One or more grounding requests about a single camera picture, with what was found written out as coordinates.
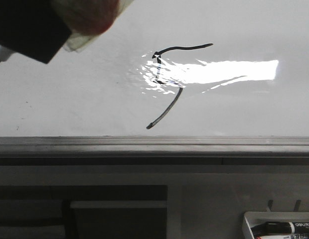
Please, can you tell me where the white whiteboard with grey frame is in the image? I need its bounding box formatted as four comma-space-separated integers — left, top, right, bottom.
0, 0, 309, 166

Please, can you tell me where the white plastic marker tray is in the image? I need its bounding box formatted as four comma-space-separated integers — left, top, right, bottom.
242, 212, 309, 239

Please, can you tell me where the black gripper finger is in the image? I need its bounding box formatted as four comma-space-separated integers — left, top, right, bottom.
0, 0, 71, 64

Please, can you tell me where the dark bin with white rim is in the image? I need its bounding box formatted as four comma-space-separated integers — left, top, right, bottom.
70, 200, 167, 239

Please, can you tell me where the black capped marker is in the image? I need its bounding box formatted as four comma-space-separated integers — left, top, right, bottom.
251, 222, 309, 236

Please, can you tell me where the taped white whiteboard marker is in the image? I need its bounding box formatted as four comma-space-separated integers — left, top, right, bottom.
0, 0, 132, 63

